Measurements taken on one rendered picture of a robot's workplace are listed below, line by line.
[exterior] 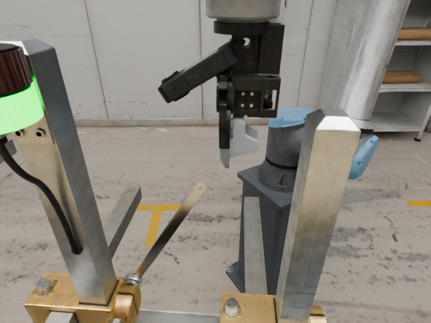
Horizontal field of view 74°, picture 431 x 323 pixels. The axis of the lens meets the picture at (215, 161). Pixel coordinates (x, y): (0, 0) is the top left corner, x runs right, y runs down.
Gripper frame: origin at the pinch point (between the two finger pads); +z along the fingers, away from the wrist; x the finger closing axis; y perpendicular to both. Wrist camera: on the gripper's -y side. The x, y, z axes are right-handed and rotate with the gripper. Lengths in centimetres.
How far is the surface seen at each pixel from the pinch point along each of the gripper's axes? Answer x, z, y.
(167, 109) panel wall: 243, 79, -64
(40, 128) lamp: -18.6, -13.1, -14.7
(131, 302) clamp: -17.3, 11.9, -11.1
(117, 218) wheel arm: -1.2, 12.2, -18.8
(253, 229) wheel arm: -0.9, 13.7, 5.8
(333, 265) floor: 64, 98, 57
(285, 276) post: -18.3, 4.3, 7.6
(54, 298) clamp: -17.8, 11.2, -21.0
